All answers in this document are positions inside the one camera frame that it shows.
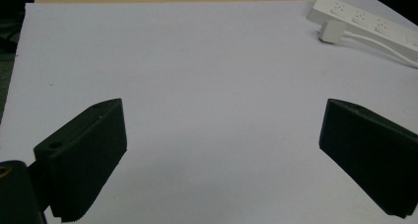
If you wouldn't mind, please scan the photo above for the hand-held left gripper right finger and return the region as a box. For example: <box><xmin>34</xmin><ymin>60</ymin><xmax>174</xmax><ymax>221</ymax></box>
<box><xmin>318</xmin><ymin>98</ymin><xmax>418</xmax><ymax>219</ymax></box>

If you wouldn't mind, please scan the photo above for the white power strip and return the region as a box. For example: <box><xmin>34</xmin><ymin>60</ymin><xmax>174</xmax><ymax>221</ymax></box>
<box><xmin>307</xmin><ymin>0</ymin><xmax>418</xmax><ymax>62</ymax></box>

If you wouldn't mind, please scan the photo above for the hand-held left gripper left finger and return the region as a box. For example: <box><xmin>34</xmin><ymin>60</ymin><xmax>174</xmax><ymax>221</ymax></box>
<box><xmin>33</xmin><ymin>98</ymin><xmax>128</xmax><ymax>223</ymax></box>

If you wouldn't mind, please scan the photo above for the white paper sheet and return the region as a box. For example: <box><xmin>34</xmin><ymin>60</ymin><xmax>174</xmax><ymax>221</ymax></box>
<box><xmin>0</xmin><ymin>0</ymin><xmax>418</xmax><ymax>224</ymax></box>

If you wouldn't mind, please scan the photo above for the white plug with cable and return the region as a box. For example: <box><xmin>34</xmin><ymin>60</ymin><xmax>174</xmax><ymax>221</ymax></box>
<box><xmin>317</xmin><ymin>20</ymin><xmax>418</xmax><ymax>69</ymax></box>

